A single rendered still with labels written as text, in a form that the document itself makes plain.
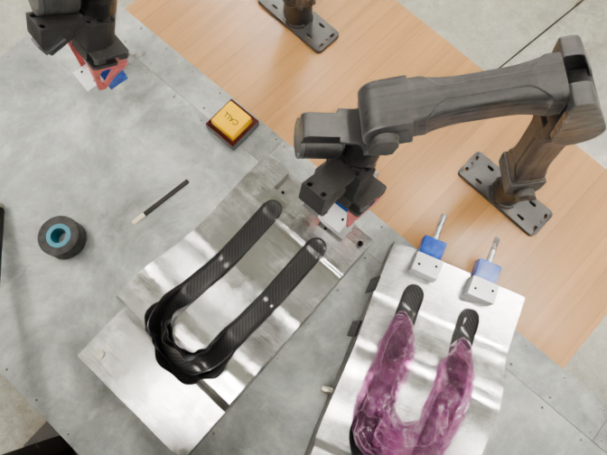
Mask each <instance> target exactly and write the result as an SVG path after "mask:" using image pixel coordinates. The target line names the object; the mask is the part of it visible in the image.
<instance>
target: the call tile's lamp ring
mask: <svg viewBox="0 0 607 455"><path fill-rule="evenodd" d="M230 101H232V102H233V103H234V104H235V105H237V106H238V107H239V108H240V109H242V110H243V111H244V112H245V113H246V114H248V115H249V116H250V117H251V119H252V120H253V121H254V122H253V123H252V124H251V125H250V126H249V127H248V128H247V129H246V130H245V131H244V132H243V133H242V134H241V135H240V136H239V137H238V138H237V139H236V140H235V141H234V142H231V141H230V140H229V139H228V138H227V137H226V136H225V135H224V134H223V133H222V132H220V131H219V130H218V129H217V128H216V127H214V126H213V125H212V124H211V119H212V118H213V117H214V116H215V115H217V114H218V113H219V112H218V113H217V114H215V115H214V116H213V117H212V118H211V119H210V120H209V121H208V122H207V123H206V125H208V126H209V127H210V128H211V129H212V130H214V131H215V132H216V133H217V134H218V135H220V136H221V137H222V138H223V139H224V140H226V141H227V142H228V143H229V144H230V145H232V146H234V145H235V144H236V143H237V142H238V141H239V140H240V139H241V138H242V137H243V136H244V135H245V134H246V133H247V132H248V131H249V130H250V129H251V128H252V127H253V126H254V125H255V124H256V123H257V122H258V120H256V119H255V118H254V117H253V116H252V115H250V114H249V113H248V112H247V111H246V110H245V109H244V108H243V107H241V106H240V105H239V104H237V103H236V102H235V101H234V100H233V99H231V100H230ZM227 104H228V103H227ZM227 104H226V105H227ZM226 105H225V106H226Z"/></svg>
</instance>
